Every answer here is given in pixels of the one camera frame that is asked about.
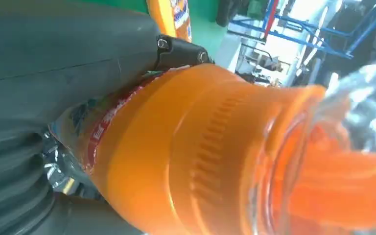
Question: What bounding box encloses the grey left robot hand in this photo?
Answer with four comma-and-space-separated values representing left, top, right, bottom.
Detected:
0, 0, 214, 235

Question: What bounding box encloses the orange drink bottle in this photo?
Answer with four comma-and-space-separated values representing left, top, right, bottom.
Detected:
146, 0, 192, 43
48, 63, 376, 235

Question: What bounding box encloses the green table mat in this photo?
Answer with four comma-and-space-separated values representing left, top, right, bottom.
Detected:
74, 0, 228, 62

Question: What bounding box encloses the blue metal frame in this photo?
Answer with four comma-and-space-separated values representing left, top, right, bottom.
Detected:
228, 0, 376, 61

